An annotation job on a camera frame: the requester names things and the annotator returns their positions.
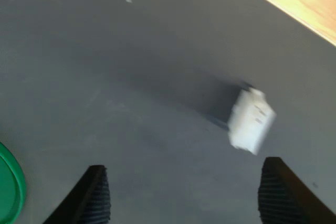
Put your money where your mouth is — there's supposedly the round green lid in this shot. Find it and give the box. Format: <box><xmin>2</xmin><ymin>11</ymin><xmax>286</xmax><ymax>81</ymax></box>
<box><xmin>0</xmin><ymin>141</ymin><xmax>27</xmax><ymax>224</ymax></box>

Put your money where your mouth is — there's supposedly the dark grey mat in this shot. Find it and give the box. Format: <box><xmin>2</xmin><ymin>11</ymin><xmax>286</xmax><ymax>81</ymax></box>
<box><xmin>0</xmin><ymin>0</ymin><xmax>336</xmax><ymax>224</ymax></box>

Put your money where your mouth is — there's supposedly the small white plastic terminal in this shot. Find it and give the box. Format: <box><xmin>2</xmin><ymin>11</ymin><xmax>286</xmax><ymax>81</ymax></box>
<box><xmin>227</xmin><ymin>87</ymin><xmax>277</xmax><ymax>156</ymax></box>

